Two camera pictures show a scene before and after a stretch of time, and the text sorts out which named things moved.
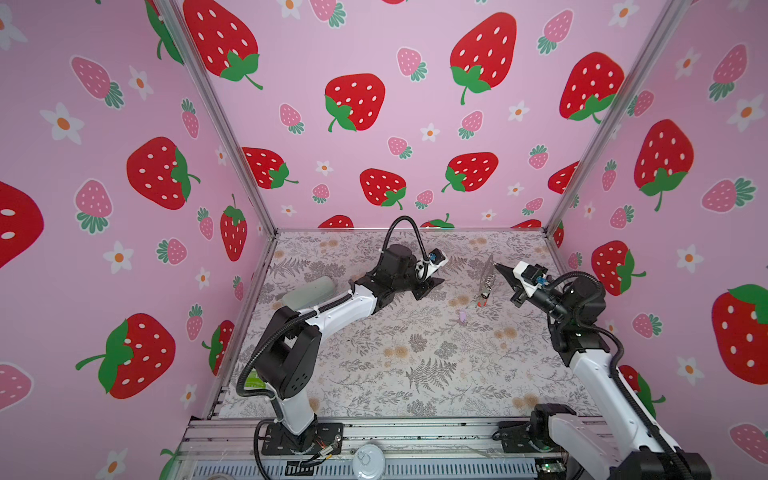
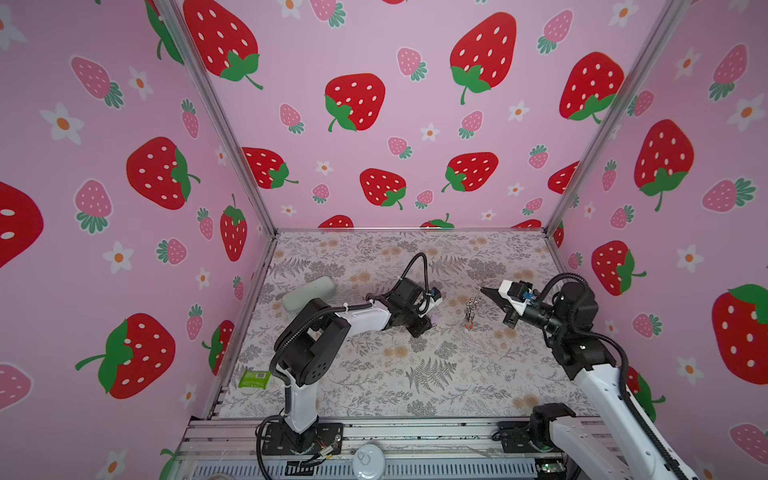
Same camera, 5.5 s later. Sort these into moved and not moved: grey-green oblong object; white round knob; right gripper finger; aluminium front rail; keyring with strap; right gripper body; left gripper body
Moved: right gripper body; right gripper finger; keyring with strap; left gripper body
Not moved: white round knob; grey-green oblong object; aluminium front rail
